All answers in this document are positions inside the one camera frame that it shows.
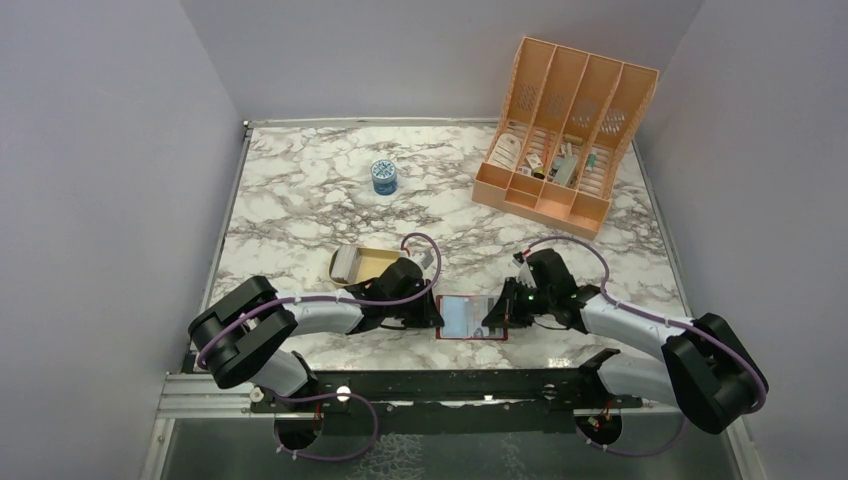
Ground orange plastic file organizer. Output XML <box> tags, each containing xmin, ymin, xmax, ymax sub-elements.
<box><xmin>472</xmin><ymin>37</ymin><xmax>659</xmax><ymax>239</ymax></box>

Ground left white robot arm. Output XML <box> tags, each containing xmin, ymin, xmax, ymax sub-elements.
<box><xmin>187</xmin><ymin>258</ymin><xmax>444</xmax><ymax>411</ymax></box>

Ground stack of cards in tray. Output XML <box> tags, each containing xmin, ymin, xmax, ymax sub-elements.
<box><xmin>329</xmin><ymin>244</ymin><xmax>361</xmax><ymax>284</ymax></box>

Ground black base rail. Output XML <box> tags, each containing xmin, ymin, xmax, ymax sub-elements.
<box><xmin>250</xmin><ymin>368</ymin><xmax>643</xmax><ymax>436</ymax></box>

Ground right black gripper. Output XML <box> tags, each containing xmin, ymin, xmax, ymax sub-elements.
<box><xmin>484</xmin><ymin>275</ymin><xmax>555</xmax><ymax>327</ymax></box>

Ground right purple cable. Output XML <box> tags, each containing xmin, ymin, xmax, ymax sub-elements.
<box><xmin>519</xmin><ymin>235</ymin><xmax>770</xmax><ymax>460</ymax></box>

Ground silver white credit card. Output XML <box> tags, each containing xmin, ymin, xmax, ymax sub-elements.
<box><xmin>459</xmin><ymin>296</ymin><xmax>496</xmax><ymax>338</ymax></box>

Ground blue round tin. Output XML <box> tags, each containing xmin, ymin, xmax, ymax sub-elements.
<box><xmin>370</xmin><ymin>160</ymin><xmax>398</xmax><ymax>196</ymax></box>

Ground white striped card in organizer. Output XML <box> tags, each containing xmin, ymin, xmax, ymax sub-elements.
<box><xmin>488</xmin><ymin>133</ymin><xmax>522</xmax><ymax>170</ymax></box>

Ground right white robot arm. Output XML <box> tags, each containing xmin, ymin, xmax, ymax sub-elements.
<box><xmin>482</xmin><ymin>249</ymin><xmax>768</xmax><ymax>434</ymax></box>

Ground small items in organizer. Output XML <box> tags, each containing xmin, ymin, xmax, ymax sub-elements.
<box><xmin>516</xmin><ymin>134</ymin><xmax>584</xmax><ymax>188</ymax></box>

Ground red leather card holder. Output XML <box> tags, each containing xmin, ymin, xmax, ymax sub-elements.
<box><xmin>435</xmin><ymin>295</ymin><xmax>508</xmax><ymax>341</ymax></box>

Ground beige oval tray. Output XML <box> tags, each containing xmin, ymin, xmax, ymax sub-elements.
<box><xmin>328</xmin><ymin>245</ymin><xmax>405</xmax><ymax>286</ymax></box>

